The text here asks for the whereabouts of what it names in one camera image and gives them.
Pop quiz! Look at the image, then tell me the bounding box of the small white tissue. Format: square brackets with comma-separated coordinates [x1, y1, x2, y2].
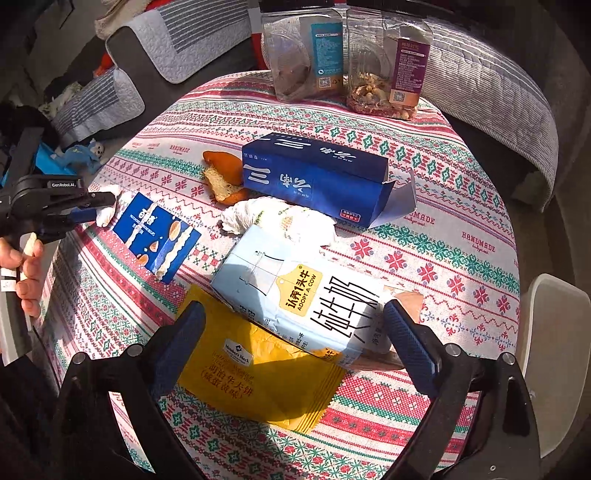
[95, 184, 122, 227]

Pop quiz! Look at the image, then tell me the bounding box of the grey striped quilted sofa cover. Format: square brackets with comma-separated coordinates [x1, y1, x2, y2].
[418, 18, 560, 206]

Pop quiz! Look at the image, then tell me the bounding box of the clear nut jar purple label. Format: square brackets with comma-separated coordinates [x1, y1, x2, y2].
[345, 4, 434, 121]

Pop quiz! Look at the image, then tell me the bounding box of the person's left hand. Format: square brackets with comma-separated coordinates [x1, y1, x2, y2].
[0, 232, 45, 319]

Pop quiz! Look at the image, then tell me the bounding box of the light blue milk carton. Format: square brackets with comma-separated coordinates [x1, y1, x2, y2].
[211, 224, 423, 371]

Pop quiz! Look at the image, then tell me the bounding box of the clear jar teal label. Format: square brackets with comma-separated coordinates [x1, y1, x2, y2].
[259, 0, 346, 103]

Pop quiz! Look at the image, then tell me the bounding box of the yellow snack wrapper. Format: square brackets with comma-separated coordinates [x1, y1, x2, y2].
[177, 284, 347, 433]

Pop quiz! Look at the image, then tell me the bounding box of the grey striped quilted cushion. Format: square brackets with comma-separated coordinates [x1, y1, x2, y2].
[50, 68, 147, 145]

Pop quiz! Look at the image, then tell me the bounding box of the white chair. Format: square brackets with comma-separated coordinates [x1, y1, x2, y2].
[515, 273, 591, 460]

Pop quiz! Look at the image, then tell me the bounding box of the blue cloth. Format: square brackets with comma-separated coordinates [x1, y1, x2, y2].
[34, 141, 70, 178]

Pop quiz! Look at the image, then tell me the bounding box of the dark blue cardboard box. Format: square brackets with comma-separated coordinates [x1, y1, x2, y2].
[242, 132, 417, 229]

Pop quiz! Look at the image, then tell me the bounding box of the large crumpled white tissue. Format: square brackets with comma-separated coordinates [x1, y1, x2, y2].
[219, 196, 339, 244]

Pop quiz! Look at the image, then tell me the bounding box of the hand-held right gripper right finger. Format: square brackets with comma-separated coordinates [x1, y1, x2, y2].
[381, 299, 542, 480]

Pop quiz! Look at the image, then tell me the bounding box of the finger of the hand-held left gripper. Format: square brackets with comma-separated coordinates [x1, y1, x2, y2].
[76, 191, 117, 210]
[39, 210, 99, 241]

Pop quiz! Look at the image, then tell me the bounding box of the blue plush toy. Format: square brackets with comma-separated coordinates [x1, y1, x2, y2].
[58, 138, 106, 175]

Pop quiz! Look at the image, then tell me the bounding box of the orange bread piece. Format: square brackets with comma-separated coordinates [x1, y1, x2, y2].
[202, 150, 247, 204]

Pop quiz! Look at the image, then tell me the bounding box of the blue biscuit packet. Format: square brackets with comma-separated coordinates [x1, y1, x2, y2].
[113, 192, 202, 284]

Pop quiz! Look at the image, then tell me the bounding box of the beige fluffy blanket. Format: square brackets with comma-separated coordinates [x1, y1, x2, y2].
[95, 0, 185, 40]

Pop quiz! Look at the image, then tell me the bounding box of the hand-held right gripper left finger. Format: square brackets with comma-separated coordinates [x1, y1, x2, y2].
[48, 300, 208, 480]

